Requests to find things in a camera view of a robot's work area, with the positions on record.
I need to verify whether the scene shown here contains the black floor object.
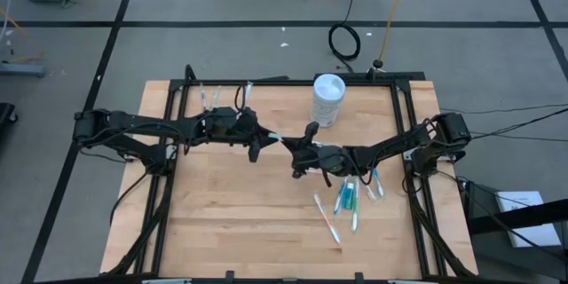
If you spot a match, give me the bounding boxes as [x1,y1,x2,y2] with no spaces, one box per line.
[0,102,19,126]

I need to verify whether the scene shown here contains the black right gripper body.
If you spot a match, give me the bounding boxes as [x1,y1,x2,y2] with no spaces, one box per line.
[290,146,356,178]

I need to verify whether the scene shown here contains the blue white toothbrush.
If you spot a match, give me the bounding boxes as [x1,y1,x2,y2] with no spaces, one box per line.
[334,177,347,216]
[372,167,385,198]

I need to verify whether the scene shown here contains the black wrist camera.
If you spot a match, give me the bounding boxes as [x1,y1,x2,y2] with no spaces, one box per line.
[304,120,321,146]
[247,140,262,164]

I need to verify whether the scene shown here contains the black hanging coiled cable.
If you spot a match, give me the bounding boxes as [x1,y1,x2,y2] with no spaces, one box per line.
[327,0,361,62]

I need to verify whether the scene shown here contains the white booklet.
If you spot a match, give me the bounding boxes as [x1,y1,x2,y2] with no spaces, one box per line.
[494,190,563,249]

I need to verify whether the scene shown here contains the teal box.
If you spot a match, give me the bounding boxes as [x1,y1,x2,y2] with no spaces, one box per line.
[342,181,356,211]

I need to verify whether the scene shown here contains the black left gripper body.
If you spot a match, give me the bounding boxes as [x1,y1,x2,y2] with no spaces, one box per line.
[207,106,263,146]

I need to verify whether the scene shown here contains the yellow hanging cable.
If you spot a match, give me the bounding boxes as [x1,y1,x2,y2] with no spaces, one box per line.
[372,0,416,70]

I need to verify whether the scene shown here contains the black equipment stand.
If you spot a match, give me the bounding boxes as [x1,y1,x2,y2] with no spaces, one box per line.
[456,176,568,284]

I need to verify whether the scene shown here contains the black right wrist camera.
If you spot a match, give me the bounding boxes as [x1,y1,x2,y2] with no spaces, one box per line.
[304,120,321,146]

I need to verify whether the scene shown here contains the clear acrylic holder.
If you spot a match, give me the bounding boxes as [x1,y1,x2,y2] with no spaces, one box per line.
[193,82,254,119]

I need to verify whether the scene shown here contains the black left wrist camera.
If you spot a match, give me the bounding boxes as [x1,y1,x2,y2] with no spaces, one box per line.
[247,140,262,164]

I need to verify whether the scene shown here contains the grey base plate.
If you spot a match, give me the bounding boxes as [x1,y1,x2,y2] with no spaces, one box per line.
[0,62,46,79]

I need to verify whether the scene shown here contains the white wipes canister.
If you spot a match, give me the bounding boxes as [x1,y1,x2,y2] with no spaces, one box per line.
[309,73,347,129]

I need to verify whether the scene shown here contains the thin black floor cable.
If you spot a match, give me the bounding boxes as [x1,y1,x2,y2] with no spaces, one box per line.
[438,104,568,116]

